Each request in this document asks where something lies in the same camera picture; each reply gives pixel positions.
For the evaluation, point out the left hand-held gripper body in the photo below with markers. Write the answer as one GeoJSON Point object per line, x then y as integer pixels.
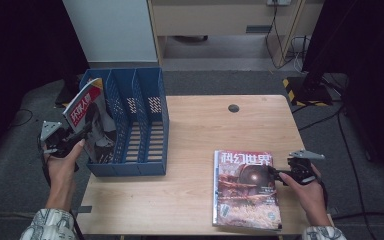
{"type": "Point", "coordinates": [58, 143]}

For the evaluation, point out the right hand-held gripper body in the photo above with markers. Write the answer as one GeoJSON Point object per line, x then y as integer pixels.
{"type": "Point", "coordinates": [300, 170]}

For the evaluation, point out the portrait cover magazine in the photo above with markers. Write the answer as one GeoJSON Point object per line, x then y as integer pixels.
{"type": "Point", "coordinates": [93, 113]}

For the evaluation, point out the red planet cover magazine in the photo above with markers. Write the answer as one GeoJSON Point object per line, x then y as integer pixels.
{"type": "Point", "coordinates": [246, 193]}

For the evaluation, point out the blue plastic file rack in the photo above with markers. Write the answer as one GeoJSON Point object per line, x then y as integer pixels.
{"type": "Point", "coordinates": [130, 168]}

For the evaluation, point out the person's left hand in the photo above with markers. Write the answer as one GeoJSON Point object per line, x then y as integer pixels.
{"type": "Point", "coordinates": [61, 170]}

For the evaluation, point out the person's right hand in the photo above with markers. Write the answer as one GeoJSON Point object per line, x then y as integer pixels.
{"type": "Point", "coordinates": [310, 200]}

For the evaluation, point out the black stand base striped tape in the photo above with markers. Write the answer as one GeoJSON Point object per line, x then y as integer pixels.
{"type": "Point", "coordinates": [308, 95]}
{"type": "Point", "coordinates": [65, 95]}

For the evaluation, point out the grey tape strip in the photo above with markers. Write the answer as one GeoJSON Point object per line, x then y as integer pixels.
{"type": "Point", "coordinates": [84, 209]}

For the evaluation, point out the dark round table grommet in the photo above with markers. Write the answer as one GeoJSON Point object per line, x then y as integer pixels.
{"type": "Point", "coordinates": [233, 108]}

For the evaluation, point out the black curtain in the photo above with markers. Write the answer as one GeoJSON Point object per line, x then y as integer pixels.
{"type": "Point", "coordinates": [13, 50]}
{"type": "Point", "coordinates": [363, 50]}

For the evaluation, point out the white cabinet panel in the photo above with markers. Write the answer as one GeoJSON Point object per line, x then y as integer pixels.
{"type": "Point", "coordinates": [113, 30]}

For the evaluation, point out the beige wooden desk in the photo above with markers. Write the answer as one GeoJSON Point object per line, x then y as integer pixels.
{"type": "Point", "coordinates": [213, 20]}

